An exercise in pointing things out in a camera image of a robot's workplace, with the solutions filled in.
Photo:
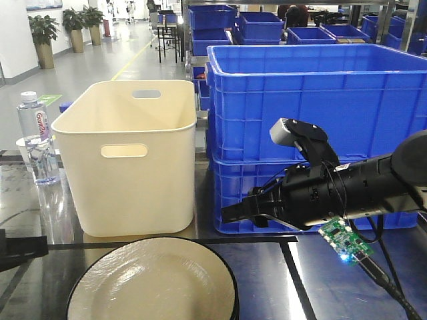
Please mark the green circuit board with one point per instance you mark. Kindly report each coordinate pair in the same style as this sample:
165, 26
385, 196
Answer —
346, 243

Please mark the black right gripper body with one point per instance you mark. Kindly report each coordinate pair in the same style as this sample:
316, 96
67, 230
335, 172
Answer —
304, 196

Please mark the cream plastic storage bin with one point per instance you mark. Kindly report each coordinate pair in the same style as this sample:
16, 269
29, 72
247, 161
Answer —
128, 150

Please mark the lower blue plastic crate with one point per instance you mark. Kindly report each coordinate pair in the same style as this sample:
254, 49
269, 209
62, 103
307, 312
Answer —
233, 180

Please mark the large blue plastic crate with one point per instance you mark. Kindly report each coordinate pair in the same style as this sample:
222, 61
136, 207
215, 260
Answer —
367, 98

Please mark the green potted plant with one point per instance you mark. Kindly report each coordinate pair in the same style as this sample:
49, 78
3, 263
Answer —
43, 31

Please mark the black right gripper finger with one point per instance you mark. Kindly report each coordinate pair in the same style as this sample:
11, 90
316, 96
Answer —
249, 208
266, 223

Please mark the paper cup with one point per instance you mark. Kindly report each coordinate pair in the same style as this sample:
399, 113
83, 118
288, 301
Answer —
25, 150

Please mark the clear water bottle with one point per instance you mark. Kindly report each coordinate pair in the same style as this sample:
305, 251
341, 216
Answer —
34, 121

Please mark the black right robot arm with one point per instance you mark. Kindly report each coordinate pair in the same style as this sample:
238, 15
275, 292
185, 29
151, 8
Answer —
389, 183

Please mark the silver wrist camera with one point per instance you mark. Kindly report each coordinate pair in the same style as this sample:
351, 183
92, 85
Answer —
286, 132

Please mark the beige plate black rim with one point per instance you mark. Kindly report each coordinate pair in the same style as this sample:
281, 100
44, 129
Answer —
157, 278

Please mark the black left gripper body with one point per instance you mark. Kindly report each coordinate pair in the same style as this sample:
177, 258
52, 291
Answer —
18, 250

